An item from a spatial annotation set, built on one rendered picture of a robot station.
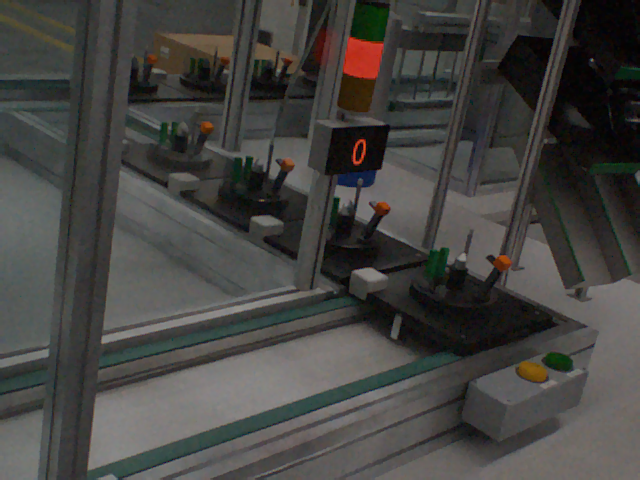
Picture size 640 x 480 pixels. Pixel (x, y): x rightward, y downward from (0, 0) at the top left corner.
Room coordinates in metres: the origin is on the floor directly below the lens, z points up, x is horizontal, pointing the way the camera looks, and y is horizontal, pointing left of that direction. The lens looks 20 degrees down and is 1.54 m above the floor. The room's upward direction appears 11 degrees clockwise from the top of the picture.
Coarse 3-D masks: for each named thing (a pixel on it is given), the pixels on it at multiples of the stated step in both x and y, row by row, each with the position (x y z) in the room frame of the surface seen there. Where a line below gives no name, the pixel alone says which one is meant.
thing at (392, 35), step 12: (396, 0) 2.46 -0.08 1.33; (396, 24) 2.38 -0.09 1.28; (396, 36) 2.38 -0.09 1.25; (384, 48) 2.36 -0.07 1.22; (396, 48) 2.40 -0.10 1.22; (384, 60) 2.36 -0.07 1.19; (384, 72) 2.37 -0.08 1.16; (384, 84) 2.37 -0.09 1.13; (384, 96) 2.38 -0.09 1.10; (372, 108) 2.36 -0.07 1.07; (384, 108) 2.40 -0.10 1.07
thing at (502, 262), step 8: (488, 256) 1.40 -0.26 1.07; (504, 256) 1.39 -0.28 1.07; (496, 264) 1.38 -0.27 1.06; (504, 264) 1.37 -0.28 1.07; (496, 272) 1.38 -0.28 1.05; (488, 280) 1.39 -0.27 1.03; (496, 280) 1.39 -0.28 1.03; (480, 288) 1.40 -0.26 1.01; (488, 288) 1.39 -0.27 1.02; (480, 296) 1.40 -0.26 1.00
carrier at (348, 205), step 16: (336, 208) 1.64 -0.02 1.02; (352, 208) 1.60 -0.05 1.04; (336, 224) 1.61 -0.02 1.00; (352, 224) 1.60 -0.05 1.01; (336, 240) 1.56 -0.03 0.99; (352, 240) 1.57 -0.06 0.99; (368, 240) 1.57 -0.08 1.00; (384, 240) 1.66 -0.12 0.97; (336, 256) 1.53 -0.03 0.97; (352, 256) 1.54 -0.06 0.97; (368, 256) 1.56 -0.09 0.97; (384, 256) 1.58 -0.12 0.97; (400, 256) 1.59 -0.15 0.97; (416, 256) 1.61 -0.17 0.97; (320, 272) 1.47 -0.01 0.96; (336, 272) 1.46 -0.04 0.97; (384, 272) 1.52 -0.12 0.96
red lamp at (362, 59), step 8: (352, 40) 1.36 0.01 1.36; (352, 48) 1.36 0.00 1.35; (360, 48) 1.35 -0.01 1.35; (368, 48) 1.35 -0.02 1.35; (376, 48) 1.36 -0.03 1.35; (352, 56) 1.36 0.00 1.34; (360, 56) 1.35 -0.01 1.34; (368, 56) 1.35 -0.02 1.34; (376, 56) 1.36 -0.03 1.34; (344, 64) 1.37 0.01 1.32; (352, 64) 1.35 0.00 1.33; (360, 64) 1.35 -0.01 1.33; (368, 64) 1.35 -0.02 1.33; (376, 64) 1.36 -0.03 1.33; (352, 72) 1.35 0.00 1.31; (360, 72) 1.35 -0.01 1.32; (368, 72) 1.35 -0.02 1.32; (376, 72) 1.37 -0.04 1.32
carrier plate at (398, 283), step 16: (400, 272) 1.51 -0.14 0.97; (416, 272) 1.53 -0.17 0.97; (400, 288) 1.44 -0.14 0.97; (496, 288) 1.52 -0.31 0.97; (384, 304) 1.37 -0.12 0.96; (400, 304) 1.37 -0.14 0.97; (416, 304) 1.39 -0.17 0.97; (496, 304) 1.45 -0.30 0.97; (512, 304) 1.46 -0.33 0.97; (416, 320) 1.33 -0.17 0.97; (432, 320) 1.34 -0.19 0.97; (448, 320) 1.35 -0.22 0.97; (464, 320) 1.36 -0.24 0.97; (480, 320) 1.37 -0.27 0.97; (496, 320) 1.38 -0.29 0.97; (512, 320) 1.39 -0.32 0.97; (528, 320) 1.41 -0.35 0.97; (544, 320) 1.43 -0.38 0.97; (432, 336) 1.31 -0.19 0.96; (448, 336) 1.29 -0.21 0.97; (464, 336) 1.29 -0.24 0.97; (480, 336) 1.31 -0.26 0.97; (496, 336) 1.33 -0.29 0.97; (464, 352) 1.27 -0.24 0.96
